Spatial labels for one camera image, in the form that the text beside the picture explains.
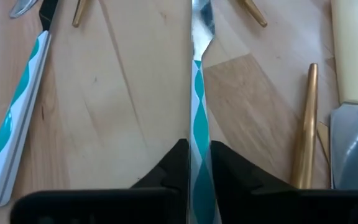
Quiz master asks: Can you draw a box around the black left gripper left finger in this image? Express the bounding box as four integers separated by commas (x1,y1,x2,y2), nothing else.
9,139,191,224

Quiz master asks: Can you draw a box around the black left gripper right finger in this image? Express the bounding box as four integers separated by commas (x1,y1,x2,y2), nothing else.
211,140,358,224

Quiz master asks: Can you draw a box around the teal-white patterned handle knife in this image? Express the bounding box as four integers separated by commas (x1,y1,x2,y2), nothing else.
190,0,222,224
0,0,60,208

